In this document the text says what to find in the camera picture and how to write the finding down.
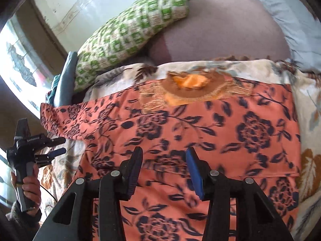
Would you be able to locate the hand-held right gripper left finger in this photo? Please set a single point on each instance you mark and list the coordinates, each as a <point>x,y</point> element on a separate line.
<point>132,178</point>

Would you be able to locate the window with patterned glass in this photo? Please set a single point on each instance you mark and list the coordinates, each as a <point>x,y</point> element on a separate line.
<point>20,62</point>

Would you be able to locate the person's left hand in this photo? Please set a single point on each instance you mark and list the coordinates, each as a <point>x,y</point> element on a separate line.
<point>33,188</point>

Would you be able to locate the teal cloth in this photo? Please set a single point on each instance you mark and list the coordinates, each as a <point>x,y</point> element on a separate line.
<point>66,80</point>

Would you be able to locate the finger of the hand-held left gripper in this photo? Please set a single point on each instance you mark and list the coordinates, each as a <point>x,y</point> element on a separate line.
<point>57,141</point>
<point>54,153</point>

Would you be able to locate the orange floral garment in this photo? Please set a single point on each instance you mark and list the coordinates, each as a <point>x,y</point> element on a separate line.
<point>225,135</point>

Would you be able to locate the person's left forearm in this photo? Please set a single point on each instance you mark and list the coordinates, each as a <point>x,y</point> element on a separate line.
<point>17,218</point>

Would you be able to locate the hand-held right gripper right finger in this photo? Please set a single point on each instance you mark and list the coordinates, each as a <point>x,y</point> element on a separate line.
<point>195,173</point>

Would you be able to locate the cream leaf-print fleece blanket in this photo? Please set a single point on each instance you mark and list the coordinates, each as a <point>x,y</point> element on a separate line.
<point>308,100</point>

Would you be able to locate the green checked pillow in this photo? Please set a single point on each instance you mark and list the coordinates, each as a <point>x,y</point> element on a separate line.
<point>125,35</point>

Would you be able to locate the light blue cloth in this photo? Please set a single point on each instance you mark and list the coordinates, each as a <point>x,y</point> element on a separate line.
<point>288,10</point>

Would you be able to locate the mauve bed sheet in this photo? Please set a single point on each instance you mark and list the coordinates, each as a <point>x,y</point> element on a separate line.
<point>225,30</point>

